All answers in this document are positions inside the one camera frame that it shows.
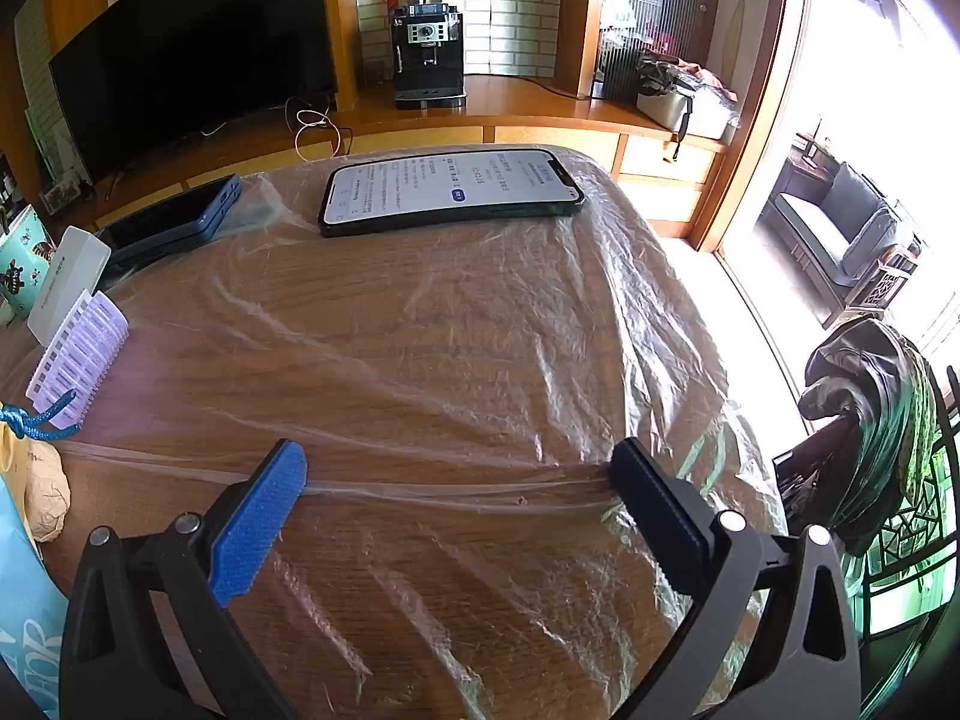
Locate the white plastic box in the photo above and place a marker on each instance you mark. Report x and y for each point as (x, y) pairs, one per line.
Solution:
(67, 277)

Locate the teal butterfly mug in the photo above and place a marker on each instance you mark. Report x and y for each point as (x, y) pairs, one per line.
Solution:
(22, 262)

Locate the black ribbed heater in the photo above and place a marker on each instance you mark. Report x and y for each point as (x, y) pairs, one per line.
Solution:
(619, 75)

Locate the black coffee machine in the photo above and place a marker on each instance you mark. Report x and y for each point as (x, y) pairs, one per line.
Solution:
(427, 52)

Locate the grey storage bag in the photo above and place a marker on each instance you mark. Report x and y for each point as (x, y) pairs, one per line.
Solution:
(690, 109)

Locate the dark folding phone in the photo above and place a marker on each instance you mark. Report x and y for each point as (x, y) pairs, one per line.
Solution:
(172, 214)

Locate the dark wooden chair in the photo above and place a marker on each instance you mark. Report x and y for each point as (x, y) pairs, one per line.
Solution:
(810, 480)

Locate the grey cushioned sofa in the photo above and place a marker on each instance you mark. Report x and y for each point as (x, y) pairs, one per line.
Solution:
(840, 225)

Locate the clear plastic sheet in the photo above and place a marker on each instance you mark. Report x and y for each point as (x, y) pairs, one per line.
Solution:
(450, 352)

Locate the black smartphone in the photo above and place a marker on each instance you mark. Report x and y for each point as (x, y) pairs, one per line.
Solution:
(450, 187)

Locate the pale yellow pouch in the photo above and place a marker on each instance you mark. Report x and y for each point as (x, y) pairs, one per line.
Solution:
(11, 465)

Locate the floral picture frame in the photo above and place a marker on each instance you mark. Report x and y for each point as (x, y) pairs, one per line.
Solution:
(60, 195)

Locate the white plastic basket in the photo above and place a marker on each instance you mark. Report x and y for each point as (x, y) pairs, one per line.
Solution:
(82, 345)

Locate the green patterned scarf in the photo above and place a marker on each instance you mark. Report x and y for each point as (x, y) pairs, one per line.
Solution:
(919, 420)

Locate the beige crumpled paper ball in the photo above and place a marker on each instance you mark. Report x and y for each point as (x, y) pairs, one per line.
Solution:
(45, 495)

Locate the light blue printed packet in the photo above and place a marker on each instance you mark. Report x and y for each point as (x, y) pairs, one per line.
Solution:
(22, 600)

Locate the dark jacket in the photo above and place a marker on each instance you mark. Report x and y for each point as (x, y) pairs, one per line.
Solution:
(862, 405)

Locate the black flat television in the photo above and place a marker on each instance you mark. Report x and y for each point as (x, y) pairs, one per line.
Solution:
(195, 52)

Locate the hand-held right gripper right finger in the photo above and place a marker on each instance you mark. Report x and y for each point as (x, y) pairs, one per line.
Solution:
(652, 510)

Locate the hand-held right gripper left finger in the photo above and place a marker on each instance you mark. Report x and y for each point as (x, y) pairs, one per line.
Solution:
(255, 517)

